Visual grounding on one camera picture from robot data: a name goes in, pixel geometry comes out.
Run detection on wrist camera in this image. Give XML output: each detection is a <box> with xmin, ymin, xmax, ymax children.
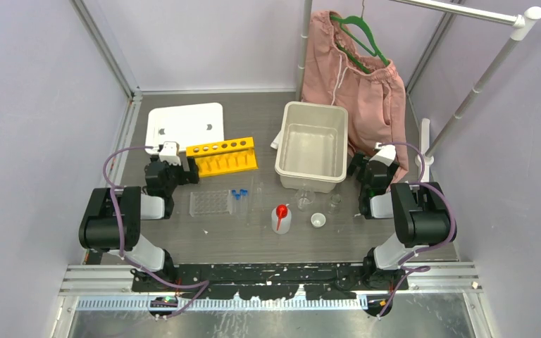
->
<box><xmin>371</xmin><ymin>142</ymin><xmax>397</xmax><ymax>167</ymax></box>
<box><xmin>158</xmin><ymin>142</ymin><xmax>182</xmax><ymax>166</ymax></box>

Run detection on beige plastic bin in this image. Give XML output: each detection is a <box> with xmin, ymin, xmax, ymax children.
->
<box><xmin>275</xmin><ymin>101</ymin><xmax>349</xmax><ymax>194</ymax></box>

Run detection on white clothes rack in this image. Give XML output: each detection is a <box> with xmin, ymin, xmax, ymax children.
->
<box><xmin>296</xmin><ymin>0</ymin><xmax>541</xmax><ymax>208</ymax></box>

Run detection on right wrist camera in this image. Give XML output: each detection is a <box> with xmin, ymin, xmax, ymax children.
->
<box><xmin>371</xmin><ymin>142</ymin><xmax>397</xmax><ymax>167</ymax></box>

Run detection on white rectangular tray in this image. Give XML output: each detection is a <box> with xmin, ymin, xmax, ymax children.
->
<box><xmin>144</xmin><ymin>103</ymin><xmax>225</xmax><ymax>154</ymax></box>

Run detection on clear acrylic tube rack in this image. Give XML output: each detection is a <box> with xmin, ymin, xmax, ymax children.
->
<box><xmin>189</xmin><ymin>189</ymin><xmax>233</xmax><ymax>217</ymax></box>

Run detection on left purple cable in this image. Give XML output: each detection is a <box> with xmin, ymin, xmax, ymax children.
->
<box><xmin>101</xmin><ymin>146</ymin><xmax>211</xmax><ymax>320</ymax></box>

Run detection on pink shorts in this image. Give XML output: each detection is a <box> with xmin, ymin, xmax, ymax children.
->
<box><xmin>301</xmin><ymin>11</ymin><xmax>409</xmax><ymax>183</ymax></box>

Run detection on small white cup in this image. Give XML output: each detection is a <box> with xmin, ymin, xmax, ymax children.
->
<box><xmin>310</xmin><ymin>213</ymin><xmax>326</xmax><ymax>228</ymax></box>

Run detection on small glass beaker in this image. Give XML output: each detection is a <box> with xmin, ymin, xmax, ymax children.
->
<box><xmin>328</xmin><ymin>194</ymin><xmax>342</xmax><ymax>214</ymax></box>

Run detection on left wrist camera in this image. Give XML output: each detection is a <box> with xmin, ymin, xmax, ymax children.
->
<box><xmin>158</xmin><ymin>142</ymin><xmax>182</xmax><ymax>166</ymax></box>

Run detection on green clothes hanger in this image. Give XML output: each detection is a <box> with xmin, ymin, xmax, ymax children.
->
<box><xmin>329</xmin><ymin>14</ymin><xmax>390</xmax><ymax>66</ymax></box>

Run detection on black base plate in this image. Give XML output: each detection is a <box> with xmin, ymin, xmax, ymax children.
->
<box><xmin>131</xmin><ymin>259</ymin><xmax>408</xmax><ymax>301</ymax></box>

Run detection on red capped wash bottle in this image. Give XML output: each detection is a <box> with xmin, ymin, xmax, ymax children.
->
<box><xmin>271</xmin><ymin>204</ymin><xmax>292</xmax><ymax>234</ymax></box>

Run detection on blue capped tube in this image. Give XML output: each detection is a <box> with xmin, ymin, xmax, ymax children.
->
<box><xmin>234</xmin><ymin>194</ymin><xmax>242</xmax><ymax>215</ymax></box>
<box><xmin>238</xmin><ymin>189</ymin><xmax>246</xmax><ymax>214</ymax></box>
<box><xmin>240</xmin><ymin>189</ymin><xmax>249</xmax><ymax>214</ymax></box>
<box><xmin>231</xmin><ymin>189</ymin><xmax>239</xmax><ymax>215</ymax></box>

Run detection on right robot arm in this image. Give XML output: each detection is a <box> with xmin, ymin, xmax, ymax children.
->
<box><xmin>347</xmin><ymin>149</ymin><xmax>457</xmax><ymax>289</ymax></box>

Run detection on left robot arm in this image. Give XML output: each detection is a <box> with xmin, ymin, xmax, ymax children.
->
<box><xmin>78</xmin><ymin>156</ymin><xmax>199</xmax><ymax>291</ymax></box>

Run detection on yellow test tube rack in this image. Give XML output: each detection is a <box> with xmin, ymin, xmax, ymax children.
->
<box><xmin>186</xmin><ymin>137</ymin><xmax>259</xmax><ymax>177</ymax></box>

